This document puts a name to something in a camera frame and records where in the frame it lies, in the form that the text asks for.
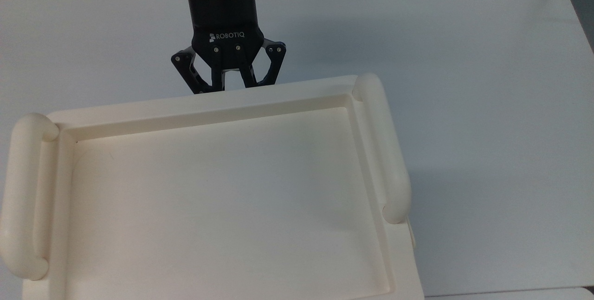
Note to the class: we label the cream rounded cabinet rail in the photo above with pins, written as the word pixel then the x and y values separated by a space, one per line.
pixel 385 151
pixel 21 198

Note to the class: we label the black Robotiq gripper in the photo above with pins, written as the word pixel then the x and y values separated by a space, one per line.
pixel 222 17

